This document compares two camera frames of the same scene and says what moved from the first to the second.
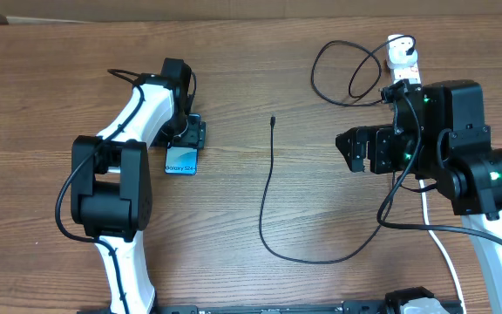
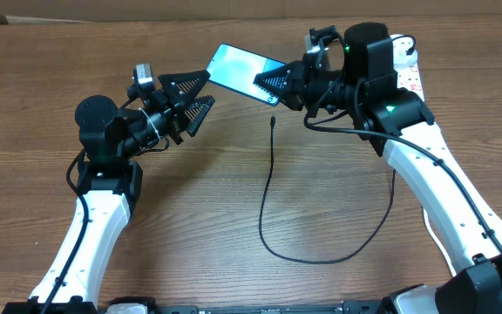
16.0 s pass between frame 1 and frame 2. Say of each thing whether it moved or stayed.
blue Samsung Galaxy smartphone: moved
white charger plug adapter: stayed
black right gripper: moved
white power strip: stayed
